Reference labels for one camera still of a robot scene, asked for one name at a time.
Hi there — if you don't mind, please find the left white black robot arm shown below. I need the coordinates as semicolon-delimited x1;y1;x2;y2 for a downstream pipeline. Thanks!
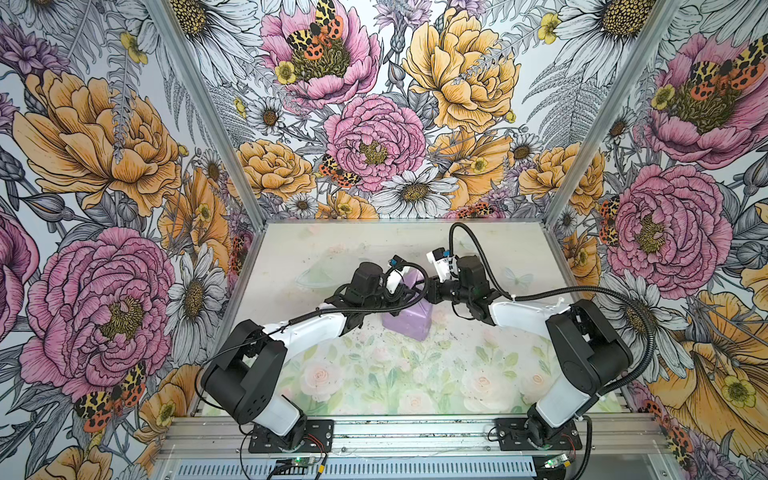
198;256;428;451

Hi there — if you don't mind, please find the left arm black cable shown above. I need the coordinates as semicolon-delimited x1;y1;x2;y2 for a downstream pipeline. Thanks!
192;256;431;410

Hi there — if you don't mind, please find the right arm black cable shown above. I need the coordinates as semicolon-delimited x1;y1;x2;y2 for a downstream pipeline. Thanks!
448;222;657;480

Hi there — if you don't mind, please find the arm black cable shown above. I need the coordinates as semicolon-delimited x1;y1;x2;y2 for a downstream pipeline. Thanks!
192;256;431;410
448;222;657;480

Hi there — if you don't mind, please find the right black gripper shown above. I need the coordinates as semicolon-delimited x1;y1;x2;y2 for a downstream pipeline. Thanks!
410;276;472;304

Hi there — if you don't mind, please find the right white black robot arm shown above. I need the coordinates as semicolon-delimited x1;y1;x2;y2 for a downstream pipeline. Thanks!
426;248;634;449

